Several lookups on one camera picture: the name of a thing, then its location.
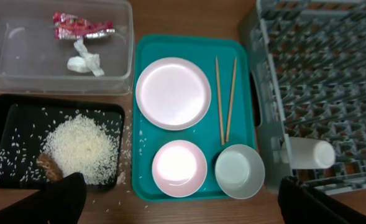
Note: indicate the small pink bowl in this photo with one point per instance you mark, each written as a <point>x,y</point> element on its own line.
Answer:
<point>179,168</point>

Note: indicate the pile of rice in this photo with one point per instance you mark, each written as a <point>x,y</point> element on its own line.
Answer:
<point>80,145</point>

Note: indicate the wooden chopstick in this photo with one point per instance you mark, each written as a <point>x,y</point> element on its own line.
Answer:
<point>219,102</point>
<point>231,100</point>

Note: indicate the brown food piece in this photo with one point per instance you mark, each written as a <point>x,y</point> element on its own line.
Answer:
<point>51,169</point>

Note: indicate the white paper cup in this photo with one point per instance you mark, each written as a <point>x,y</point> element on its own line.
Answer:
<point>305,153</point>

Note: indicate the white napkin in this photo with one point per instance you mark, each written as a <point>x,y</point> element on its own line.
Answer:
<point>86,61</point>

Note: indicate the grey-white bowl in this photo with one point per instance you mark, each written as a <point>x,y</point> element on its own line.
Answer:
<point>239,171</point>

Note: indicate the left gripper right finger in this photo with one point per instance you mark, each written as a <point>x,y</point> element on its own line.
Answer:
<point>300,204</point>

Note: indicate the red snack wrapper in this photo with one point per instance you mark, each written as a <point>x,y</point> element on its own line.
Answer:
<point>71,27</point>

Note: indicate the left wooden chopstick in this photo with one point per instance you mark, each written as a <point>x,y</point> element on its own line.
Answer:
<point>219,102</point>

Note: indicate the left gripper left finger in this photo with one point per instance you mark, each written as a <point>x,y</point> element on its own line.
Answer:
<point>60,202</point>

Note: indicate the teal plastic tray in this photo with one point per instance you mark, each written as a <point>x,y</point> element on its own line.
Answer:
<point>219,59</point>

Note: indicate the right wooden chopstick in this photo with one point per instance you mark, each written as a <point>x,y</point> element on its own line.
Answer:
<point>231,100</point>

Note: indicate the large pink plate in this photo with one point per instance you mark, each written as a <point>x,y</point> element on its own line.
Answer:
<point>173,93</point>

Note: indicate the grey dishwasher rack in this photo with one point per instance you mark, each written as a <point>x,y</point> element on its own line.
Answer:
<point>308,62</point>

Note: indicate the clear plastic bin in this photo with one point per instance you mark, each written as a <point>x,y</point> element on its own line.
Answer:
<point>32,60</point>

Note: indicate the black food waste tray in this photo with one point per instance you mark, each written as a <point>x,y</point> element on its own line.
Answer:
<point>25,123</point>

